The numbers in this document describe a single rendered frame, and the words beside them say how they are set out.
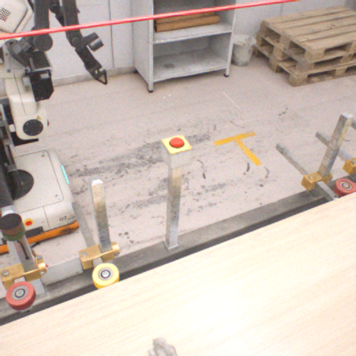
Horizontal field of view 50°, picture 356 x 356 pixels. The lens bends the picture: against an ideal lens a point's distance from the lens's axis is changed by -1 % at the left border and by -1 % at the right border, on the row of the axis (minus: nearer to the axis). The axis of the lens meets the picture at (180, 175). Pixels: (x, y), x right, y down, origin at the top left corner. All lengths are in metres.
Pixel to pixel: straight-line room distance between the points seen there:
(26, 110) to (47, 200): 0.56
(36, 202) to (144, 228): 0.69
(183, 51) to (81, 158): 1.82
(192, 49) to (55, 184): 2.44
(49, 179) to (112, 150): 0.76
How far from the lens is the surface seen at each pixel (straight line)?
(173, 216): 1.37
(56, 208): 2.31
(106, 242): 1.33
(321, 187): 1.75
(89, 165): 2.96
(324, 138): 2.03
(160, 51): 4.14
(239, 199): 2.73
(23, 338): 1.19
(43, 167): 2.58
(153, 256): 1.51
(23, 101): 2.07
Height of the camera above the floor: 1.94
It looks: 43 degrees down
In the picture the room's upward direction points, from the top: 4 degrees clockwise
